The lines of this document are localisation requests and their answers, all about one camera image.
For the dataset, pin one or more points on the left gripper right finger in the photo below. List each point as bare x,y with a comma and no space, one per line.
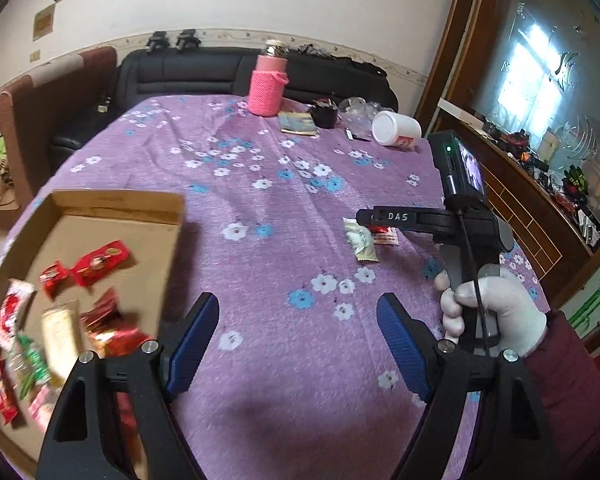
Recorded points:
411,344

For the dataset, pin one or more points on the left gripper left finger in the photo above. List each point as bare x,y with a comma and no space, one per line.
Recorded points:
187,340

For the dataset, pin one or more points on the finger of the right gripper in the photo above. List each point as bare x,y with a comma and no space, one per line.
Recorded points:
413,219

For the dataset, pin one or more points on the white red snack sachet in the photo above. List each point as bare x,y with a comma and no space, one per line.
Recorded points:
384,235

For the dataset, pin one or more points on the beige green snack packet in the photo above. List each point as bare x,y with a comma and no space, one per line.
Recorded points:
361,240

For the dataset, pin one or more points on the dark red foil snack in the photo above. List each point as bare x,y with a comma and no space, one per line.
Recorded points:
109,333

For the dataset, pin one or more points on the maroon sleeved right forearm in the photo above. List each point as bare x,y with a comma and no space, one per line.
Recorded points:
568,382

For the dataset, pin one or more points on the white gloved right hand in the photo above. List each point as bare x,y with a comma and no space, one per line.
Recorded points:
522,325

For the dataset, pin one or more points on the white plastic jar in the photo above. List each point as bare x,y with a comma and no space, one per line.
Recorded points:
395,130

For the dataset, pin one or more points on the wooden sideboard cabinet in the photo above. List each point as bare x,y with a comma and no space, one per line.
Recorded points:
557,252

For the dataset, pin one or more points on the shallow cardboard box tray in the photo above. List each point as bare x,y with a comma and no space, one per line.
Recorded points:
73,248

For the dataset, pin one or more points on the large red candy packet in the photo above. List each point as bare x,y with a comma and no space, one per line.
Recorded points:
95,265

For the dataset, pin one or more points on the cream wafer snack pack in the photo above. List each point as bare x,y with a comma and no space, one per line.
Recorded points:
62,339

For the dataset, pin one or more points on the black small pouch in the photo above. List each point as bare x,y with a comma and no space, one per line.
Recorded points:
324,113

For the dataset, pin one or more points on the small booklet on table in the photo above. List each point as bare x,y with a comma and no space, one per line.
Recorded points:
300,124

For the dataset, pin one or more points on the small red candy packet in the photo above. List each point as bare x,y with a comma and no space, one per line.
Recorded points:
52,277

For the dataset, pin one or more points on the green white candy packet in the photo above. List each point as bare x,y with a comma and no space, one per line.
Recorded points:
27,366

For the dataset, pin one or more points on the pink snack packet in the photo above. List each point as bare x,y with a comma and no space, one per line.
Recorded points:
42,405

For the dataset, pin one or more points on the black leather sofa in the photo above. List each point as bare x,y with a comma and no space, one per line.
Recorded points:
216,70

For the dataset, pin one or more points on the red white snack packet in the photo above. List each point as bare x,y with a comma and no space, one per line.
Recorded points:
15,301

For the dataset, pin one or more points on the pink knitted sleeve thermos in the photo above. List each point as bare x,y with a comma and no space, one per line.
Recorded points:
268,79

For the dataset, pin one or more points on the brown fabric armchair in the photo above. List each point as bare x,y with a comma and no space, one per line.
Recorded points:
35,106

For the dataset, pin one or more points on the black clamp on sofa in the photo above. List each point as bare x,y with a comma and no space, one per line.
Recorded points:
157,41
187,40

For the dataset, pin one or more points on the black camera with screen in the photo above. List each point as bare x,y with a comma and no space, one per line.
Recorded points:
459,170

